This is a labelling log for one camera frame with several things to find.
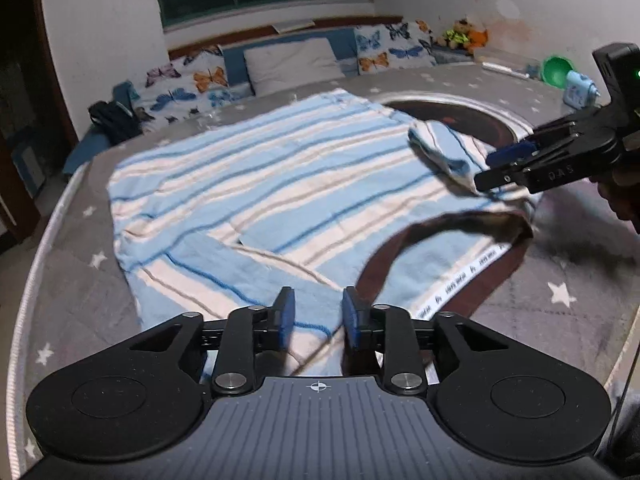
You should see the grey pillow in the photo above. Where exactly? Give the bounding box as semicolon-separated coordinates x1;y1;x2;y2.
243;37;346;96

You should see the clear plastic storage box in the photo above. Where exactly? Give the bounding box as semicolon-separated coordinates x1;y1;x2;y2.
472;47;543;79

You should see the green bowl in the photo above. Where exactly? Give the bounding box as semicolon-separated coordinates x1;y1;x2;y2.
542;55;575;89

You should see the butterfly print cushion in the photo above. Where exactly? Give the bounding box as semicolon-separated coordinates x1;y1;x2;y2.
354;20;436;75
131;50;236;126

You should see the book on window sill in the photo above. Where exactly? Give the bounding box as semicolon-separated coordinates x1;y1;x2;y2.
272;18;315;33

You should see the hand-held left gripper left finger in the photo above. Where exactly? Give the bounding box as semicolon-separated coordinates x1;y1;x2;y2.
127;286;297;396

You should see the blue unicorn pencil sharpener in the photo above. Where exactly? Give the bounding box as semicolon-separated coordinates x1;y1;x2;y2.
562;71;601;110

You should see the person's right hand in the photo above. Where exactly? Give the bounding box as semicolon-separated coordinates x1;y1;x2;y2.
596;167;640;235

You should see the dark backpack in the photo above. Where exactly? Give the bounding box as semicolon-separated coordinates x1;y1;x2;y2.
89;100;143;146

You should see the grey star tablecloth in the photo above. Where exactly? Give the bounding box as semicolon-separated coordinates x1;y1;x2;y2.
5;62;640;480

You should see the blue striped knit garment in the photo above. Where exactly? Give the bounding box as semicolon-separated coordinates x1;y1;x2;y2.
106;87;543;377

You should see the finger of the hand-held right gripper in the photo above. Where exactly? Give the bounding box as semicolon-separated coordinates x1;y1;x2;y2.
472;150;576;194
486;105;615;167

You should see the brown teddy bear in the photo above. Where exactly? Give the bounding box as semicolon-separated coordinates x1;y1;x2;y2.
442;19;473;50

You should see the white power strip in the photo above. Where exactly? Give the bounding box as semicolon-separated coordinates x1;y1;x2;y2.
481;61;530;80

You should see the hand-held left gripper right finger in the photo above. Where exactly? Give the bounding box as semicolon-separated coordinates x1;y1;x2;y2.
341;286;511;396

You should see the blue upholstered bench sofa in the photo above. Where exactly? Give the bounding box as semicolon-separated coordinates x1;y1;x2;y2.
65;15;476;171

